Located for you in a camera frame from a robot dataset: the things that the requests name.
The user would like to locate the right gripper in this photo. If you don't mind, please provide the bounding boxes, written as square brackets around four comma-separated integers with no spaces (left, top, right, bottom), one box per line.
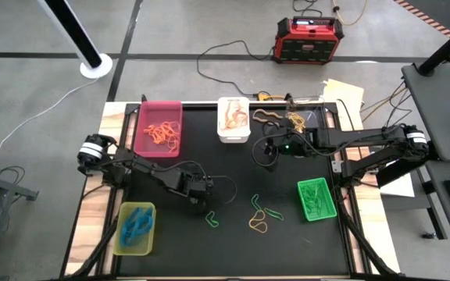
[262,134,300,173]

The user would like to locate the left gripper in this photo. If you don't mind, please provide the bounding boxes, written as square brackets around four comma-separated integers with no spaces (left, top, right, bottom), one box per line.
[185,174,215,215]

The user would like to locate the long blue rubber band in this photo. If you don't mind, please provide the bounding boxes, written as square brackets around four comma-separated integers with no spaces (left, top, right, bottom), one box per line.
[134,212,155,242]

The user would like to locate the large blue rubber band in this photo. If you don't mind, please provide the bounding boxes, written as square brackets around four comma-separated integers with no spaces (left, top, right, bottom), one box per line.
[125,207,155,237]

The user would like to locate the long wavy tan rubber band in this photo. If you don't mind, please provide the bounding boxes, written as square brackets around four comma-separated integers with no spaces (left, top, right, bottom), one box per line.
[252,108,285,123]

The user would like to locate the white plastic basket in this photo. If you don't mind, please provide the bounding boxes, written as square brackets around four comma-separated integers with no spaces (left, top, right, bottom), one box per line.
[216,96,252,144]

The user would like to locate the clear plastic container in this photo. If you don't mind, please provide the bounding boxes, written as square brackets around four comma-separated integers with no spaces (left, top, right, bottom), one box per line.
[285,97,327,136]

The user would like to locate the green plastic basket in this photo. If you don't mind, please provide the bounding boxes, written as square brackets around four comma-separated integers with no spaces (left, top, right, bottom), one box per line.
[297,177,338,222]

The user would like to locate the yellow translucent plastic basket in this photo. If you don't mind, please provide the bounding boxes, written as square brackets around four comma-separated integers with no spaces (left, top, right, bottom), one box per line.
[112,201,158,257]

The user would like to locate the yellow paper sheets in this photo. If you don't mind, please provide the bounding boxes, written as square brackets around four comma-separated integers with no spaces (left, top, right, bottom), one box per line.
[320,77,366,114]

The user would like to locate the pink plastic basket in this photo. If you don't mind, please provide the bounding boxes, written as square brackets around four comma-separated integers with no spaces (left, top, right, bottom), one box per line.
[133,100,184,159]

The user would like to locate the red portable power station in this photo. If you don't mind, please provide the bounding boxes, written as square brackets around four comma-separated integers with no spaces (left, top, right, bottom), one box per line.
[272,15,345,66]

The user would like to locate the white paper sheet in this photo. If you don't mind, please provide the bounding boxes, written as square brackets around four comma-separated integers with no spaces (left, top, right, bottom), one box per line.
[379,171,416,198]

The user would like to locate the grey desk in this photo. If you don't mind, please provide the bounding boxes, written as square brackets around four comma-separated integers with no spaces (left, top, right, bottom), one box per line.
[400,58,450,254]

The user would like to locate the black stand pole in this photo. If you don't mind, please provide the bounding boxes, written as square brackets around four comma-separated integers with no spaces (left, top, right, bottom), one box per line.
[418,17,450,77]

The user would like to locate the black and white pole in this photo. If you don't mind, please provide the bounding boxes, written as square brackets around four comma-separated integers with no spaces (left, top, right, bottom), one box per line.
[37,0,113,80]

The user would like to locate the striped edge floor mat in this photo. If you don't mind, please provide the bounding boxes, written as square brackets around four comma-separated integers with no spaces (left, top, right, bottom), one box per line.
[392,0,450,38]

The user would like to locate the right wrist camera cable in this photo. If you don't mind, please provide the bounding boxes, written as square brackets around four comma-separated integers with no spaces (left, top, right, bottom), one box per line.
[251,123,316,169]

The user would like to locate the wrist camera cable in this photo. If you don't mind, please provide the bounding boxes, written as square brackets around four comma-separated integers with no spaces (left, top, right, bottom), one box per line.
[251,123,316,169]
[170,159,238,205]

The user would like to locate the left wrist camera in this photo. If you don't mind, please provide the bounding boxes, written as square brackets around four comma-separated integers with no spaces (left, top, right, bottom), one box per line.
[199,175,215,191]

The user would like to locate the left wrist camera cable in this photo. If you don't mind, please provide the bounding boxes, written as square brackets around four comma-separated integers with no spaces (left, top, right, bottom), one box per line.
[170,159,238,205]

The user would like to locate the yellow cable plug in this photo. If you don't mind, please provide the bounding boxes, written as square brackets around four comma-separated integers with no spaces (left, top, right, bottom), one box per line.
[256,91,288,101]

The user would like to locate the black aluminium table frame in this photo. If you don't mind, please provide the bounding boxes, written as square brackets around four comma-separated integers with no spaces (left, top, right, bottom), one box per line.
[59,99,400,281]

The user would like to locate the black power cable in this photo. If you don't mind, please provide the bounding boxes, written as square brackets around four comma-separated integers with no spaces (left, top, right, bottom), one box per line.
[196,39,277,98]

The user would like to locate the black cable bundle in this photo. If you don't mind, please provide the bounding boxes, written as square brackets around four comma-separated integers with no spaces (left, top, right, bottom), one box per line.
[361,80,413,126]

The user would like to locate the thin black floor cable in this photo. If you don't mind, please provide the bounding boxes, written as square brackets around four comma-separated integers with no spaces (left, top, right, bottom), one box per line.
[291,0,324,17]

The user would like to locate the yellow extension cable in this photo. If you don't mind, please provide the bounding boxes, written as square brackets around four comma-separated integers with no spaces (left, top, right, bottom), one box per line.
[330,0,366,27]

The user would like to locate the white floor cable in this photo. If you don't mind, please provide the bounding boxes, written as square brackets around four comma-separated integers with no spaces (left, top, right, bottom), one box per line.
[0,77,101,169]

